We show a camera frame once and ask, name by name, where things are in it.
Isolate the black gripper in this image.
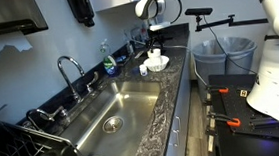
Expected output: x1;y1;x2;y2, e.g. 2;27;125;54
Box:
146;28;166;53

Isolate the white paper cup stack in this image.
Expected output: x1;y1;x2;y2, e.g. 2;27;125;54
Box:
146;47;163;64

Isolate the red label bottle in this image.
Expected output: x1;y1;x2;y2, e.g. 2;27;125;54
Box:
139;24;149;45

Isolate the clear plastic container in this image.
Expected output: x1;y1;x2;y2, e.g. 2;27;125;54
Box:
129;26;143;48

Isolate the small clear bottle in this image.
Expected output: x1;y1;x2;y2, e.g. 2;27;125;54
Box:
124;29;136;56

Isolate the small white bottle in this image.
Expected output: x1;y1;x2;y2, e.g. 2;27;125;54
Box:
138;63;148;77

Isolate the blue lid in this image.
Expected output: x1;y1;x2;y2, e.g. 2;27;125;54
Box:
131;66;142;76

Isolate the blue sponge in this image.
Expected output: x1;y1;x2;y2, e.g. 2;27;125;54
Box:
115;55;128;64

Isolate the green dish soap bottle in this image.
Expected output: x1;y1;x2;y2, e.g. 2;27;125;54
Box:
98;38;119;78

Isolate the gray trash bin with liner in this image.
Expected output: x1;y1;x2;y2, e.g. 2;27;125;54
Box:
191;34;261;105

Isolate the gray base cabinet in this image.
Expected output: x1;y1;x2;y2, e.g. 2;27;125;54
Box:
153;47;201;156

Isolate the stainless steel sink basin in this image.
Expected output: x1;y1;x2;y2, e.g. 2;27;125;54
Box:
57;77;167;156

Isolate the metal sink drain strainer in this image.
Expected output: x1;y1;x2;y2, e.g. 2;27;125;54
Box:
100;114;126;135

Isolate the chrome sink faucet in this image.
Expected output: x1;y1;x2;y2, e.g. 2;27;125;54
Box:
56;53;88;105

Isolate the yellow label tag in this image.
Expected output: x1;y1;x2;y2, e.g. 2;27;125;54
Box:
239;89;249;99

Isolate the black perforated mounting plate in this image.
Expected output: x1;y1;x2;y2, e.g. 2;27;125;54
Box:
210;83;279;149

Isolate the chrome sink side sprayer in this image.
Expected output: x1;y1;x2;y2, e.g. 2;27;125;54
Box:
26;105;71;129

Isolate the black robot table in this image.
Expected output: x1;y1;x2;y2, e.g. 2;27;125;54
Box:
206;69;279;156

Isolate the black paper towel dispenser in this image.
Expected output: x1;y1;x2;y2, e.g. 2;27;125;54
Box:
0;0;50;38

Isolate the white cable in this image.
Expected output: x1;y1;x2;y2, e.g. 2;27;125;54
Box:
163;42;211;92

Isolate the black external camera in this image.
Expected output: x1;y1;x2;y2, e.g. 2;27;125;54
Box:
183;6;215;18

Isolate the black camera cable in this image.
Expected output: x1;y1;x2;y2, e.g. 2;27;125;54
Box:
202;11;258;79

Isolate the chrome faucet handle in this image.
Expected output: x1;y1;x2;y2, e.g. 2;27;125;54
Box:
84;70;101;94

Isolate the silver cabinet door handle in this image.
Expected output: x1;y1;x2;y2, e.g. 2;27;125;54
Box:
169;128;181;149
174;115;183;133

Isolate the orange handled clamp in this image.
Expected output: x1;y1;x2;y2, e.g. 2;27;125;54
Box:
206;110;243;131
205;84;230;96

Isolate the black wall soap dispenser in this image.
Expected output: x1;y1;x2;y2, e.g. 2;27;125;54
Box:
64;0;96;30

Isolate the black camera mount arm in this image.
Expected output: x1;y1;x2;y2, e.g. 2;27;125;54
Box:
193;9;270;33

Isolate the black wire dish rack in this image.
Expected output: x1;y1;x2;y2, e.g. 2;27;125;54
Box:
0;97;99;156

